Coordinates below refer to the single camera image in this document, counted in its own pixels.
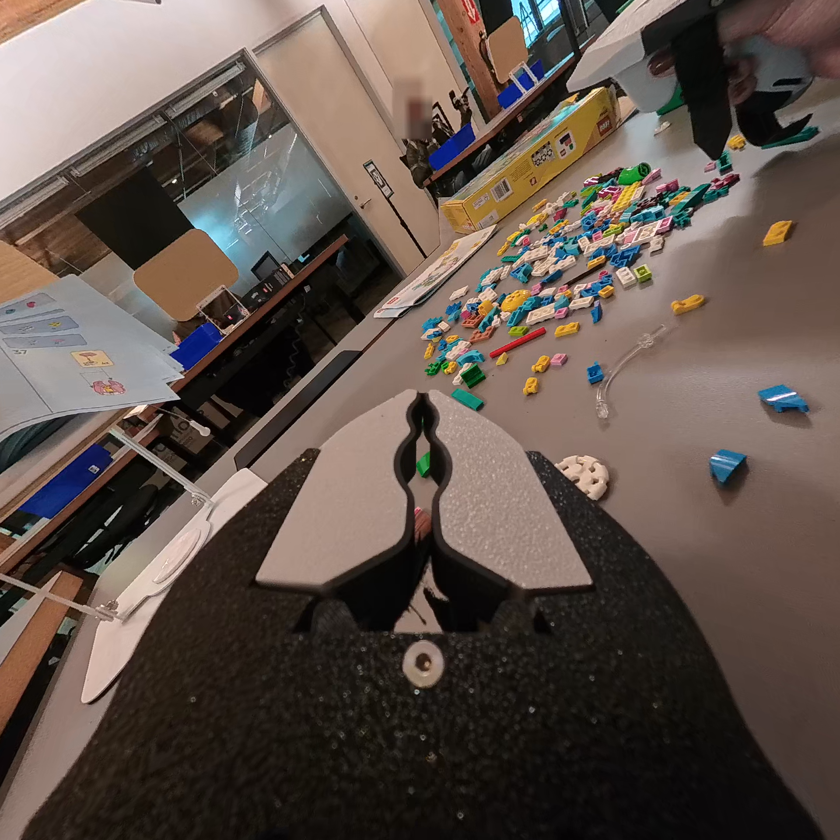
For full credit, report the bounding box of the blue lego slope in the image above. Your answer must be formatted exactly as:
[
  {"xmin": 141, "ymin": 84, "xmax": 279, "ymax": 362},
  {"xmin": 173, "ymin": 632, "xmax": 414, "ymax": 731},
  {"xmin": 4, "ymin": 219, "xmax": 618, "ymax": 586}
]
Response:
[
  {"xmin": 708, "ymin": 449, "xmax": 748, "ymax": 487},
  {"xmin": 757, "ymin": 383, "xmax": 810, "ymax": 415}
]

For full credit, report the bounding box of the red lego rod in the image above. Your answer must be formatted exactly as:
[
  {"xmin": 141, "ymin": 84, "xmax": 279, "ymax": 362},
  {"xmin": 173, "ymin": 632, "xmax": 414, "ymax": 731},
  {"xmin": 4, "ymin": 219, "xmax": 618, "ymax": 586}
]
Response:
[{"xmin": 488, "ymin": 327, "xmax": 546, "ymax": 359}]

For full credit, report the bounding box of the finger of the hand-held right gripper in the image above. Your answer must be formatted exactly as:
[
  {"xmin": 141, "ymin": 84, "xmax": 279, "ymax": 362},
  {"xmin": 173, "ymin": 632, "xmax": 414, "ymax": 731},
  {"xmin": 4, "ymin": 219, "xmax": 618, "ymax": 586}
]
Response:
[
  {"xmin": 616, "ymin": 71, "xmax": 686, "ymax": 114},
  {"xmin": 566, "ymin": 0, "xmax": 677, "ymax": 94}
]

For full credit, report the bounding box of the blue storage bin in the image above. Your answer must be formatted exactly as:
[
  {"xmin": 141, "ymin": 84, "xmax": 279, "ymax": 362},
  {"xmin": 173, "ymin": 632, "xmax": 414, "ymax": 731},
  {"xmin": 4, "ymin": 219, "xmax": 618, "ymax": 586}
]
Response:
[
  {"xmin": 16, "ymin": 442, "xmax": 113, "ymax": 520},
  {"xmin": 426, "ymin": 122, "xmax": 477, "ymax": 172},
  {"xmin": 496, "ymin": 59, "xmax": 546, "ymax": 110},
  {"xmin": 168, "ymin": 321, "xmax": 224, "ymax": 372}
]

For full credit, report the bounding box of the clear acrylic box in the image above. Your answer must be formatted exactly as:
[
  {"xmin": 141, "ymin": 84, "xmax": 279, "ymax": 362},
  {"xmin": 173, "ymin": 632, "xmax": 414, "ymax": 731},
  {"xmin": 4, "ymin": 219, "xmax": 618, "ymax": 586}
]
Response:
[{"xmin": 196, "ymin": 288, "xmax": 248, "ymax": 326}]

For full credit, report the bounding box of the long teal lego plate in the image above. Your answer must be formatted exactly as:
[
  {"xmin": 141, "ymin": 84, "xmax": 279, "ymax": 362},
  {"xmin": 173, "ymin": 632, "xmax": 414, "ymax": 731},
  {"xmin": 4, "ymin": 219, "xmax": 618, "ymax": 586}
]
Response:
[{"xmin": 760, "ymin": 125, "xmax": 820, "ymax": 149}]

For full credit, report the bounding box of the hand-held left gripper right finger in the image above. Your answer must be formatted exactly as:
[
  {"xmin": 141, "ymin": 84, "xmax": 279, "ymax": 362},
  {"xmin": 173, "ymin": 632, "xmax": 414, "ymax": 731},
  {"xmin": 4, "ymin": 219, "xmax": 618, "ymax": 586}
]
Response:
[{"xmin": 425, "ymin": 390, "xmax": 596, "ymax": 598}]

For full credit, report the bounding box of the wooden background table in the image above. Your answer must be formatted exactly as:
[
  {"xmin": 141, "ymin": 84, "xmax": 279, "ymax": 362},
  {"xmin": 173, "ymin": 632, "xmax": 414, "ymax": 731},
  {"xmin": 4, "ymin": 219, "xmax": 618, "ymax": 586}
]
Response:
[{"xmin": 167, "ymin": 234, "xmax": 349, "ymax": 396}]

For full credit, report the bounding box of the white round lego gear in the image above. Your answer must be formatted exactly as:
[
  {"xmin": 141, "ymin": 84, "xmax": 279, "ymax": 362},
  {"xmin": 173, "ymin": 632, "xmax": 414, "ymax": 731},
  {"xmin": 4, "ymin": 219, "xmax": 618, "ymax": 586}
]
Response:
[{"xmin": 554, "ymin": 453, "xmax": 610, "ymax": 501}]

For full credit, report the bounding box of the pile of mixed lego pieces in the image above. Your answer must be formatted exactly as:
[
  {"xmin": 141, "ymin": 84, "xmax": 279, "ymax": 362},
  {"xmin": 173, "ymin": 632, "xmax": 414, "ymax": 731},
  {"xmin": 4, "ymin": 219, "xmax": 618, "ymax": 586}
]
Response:
[{"xmin": 420, "ymin": 161, "xmax": 744, "ymax": 396}]

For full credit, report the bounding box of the open instruction sheet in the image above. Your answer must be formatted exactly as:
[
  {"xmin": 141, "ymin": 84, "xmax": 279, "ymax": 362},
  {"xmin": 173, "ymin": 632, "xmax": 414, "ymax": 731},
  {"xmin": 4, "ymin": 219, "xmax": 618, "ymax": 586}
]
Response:
[{"xmin": 0, "ymin": 273, "xmax": 182, "ymax": 442}]

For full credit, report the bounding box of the black electronic device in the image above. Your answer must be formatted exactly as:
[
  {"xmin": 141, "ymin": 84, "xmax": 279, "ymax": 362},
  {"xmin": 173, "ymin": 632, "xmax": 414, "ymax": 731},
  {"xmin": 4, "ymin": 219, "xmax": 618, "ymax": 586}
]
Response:
[{"xmin": 239, "ymin": 251, "xmax": 290, "ymax": 310}]

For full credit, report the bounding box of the clear curved lego tube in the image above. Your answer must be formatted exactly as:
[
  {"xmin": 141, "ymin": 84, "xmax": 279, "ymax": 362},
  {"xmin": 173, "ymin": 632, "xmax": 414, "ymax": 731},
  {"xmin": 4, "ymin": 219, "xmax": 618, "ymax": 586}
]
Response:
[{"xmin": 595, "ymin": 324, "xmax": 671, "ymax": 421}]

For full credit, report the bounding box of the yellow lego box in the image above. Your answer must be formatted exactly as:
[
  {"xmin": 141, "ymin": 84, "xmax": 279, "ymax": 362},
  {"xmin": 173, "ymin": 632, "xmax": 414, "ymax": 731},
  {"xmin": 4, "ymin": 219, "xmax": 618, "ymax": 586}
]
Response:
[{"xmin": 439, "ymin": 86, "xmax": 622, "ymax": 235}]

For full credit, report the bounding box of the person's right hand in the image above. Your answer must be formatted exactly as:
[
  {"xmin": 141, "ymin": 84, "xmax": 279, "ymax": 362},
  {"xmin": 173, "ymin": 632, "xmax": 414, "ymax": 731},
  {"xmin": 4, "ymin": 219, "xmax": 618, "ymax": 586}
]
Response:
[{"xmin": 718, "ymin": 0, "xmax": 840, "ymax": 102}]

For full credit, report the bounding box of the white stand base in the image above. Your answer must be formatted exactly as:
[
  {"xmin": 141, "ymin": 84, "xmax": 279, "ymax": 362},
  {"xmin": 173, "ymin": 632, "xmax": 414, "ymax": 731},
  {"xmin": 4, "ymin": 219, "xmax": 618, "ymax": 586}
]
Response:
[{"xmin": 81, "ymin": 466, "xmax": 267, "ymax": 704}]

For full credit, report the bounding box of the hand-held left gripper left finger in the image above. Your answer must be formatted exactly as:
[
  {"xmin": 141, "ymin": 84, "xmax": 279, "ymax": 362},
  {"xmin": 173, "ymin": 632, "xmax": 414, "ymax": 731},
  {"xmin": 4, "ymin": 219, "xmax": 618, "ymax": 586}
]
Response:
[{"xmin": 255, "ymin": 388, "xmax": 427, "ymax": 598}]

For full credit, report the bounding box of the lego instruction booklet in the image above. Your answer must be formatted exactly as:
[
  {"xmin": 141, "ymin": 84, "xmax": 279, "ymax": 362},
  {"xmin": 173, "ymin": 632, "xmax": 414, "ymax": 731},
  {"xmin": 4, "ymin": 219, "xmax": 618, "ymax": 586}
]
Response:
[{"xmin": 373, "ymin": 224, "xmax": 498, "ymax": 320}]

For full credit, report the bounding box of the white door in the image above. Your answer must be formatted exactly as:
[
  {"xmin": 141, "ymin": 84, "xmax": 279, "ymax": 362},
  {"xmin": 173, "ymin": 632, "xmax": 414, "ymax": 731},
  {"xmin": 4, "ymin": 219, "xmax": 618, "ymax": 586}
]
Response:
[{"xmin": 255, "ymin": 12, "xmax": 442, "ymax": 265}]

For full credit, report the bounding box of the black stand pole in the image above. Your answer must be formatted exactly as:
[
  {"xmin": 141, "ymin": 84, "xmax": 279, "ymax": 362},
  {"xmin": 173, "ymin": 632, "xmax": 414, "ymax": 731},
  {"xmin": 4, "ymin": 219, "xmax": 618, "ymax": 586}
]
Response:
[{"xmin": 386, "ymin": 196, "xmax": 428, "ymax": 257}]

